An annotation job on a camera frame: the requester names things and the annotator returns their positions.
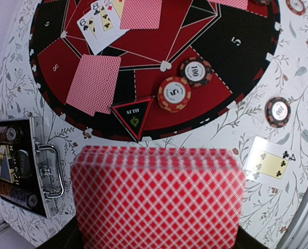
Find left chip row in case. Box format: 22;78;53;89
0;182;38;209

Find single red dealt card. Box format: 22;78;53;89
66;54;122;116

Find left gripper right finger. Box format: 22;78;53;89
238;228;268;249

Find diamonds face up card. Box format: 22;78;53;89
104;0;125;19

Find dark red chip stack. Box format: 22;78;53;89
264;96;291;128

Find orange chips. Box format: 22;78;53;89
157;76;192;113

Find round red black poker mat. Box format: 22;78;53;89
29;1;280;141

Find triangular all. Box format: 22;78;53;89
110;96;155;142

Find aluminium poker case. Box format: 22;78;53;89
0;117;64;218

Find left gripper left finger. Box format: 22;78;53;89
39;220;83;249

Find right chip row in case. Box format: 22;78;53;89
0;126;17;143

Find four of clubs card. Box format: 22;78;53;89
243;136;298;189

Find red playing card deck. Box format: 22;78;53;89
71;146;246;248

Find dark chips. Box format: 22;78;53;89
180;57;213;88
253;0;271;6

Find face up playing card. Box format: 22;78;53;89
77;12;117;55

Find black dealer button in case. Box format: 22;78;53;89
13;150;32;178

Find chip row in case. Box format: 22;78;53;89
0;126;17;143
0;182;38;209

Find floral white table cloth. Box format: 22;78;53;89
0;1;308;248

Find orange chip stack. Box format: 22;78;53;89
286;0;306;16

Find eight of clubs card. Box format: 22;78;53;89
90;1;128;42

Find blue card deck in case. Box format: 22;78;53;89
0;144;15;183

